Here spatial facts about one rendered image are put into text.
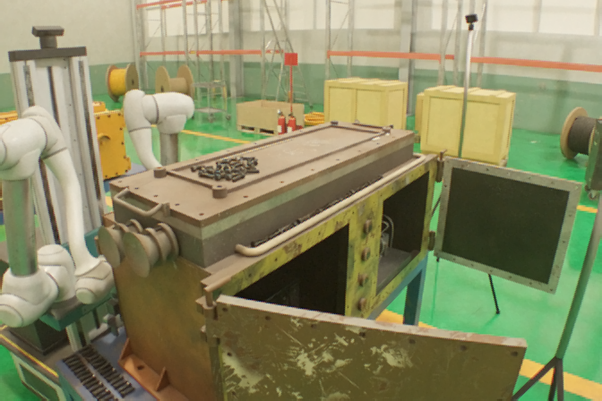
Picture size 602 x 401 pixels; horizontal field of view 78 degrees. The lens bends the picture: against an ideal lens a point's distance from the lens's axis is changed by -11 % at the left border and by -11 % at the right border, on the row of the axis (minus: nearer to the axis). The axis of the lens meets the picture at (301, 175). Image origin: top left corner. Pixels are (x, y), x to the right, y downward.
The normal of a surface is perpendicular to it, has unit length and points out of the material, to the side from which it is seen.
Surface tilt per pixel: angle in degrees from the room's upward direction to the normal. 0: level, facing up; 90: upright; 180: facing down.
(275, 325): 90
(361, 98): 90
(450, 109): 90
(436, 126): 90
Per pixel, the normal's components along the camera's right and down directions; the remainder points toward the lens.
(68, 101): 0.90, 0.14
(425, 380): -0.27, 0.30
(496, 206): -0.66, 0.23
